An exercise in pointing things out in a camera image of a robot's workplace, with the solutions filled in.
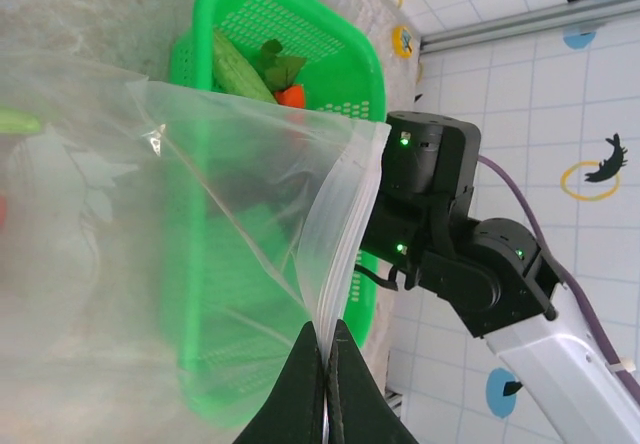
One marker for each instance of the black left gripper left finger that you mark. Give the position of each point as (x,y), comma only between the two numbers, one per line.
(295,404)

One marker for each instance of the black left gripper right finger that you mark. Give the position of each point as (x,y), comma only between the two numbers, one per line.
(360,404)

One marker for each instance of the orange toy carrot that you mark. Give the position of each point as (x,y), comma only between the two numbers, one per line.
(291,96)

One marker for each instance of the green plastic basket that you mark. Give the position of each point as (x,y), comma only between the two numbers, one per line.
(300,29)

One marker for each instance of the clear zip-top bag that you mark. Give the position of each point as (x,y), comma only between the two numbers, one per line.
(225,164)

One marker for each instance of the textured green toy cucumber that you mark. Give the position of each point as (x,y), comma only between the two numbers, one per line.
(235,69)

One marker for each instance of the bright green toy pea pod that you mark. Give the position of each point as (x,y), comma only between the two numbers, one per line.
(15,121)

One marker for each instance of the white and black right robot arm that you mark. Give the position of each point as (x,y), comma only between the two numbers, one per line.
(560,364)

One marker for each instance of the yellow round sticker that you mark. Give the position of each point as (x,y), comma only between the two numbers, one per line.
(402,39)

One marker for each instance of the aluminium table edge rail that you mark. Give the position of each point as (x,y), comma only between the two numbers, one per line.
(395,401)

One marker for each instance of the aluminium frame post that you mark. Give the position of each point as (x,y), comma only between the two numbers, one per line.
(525,26)

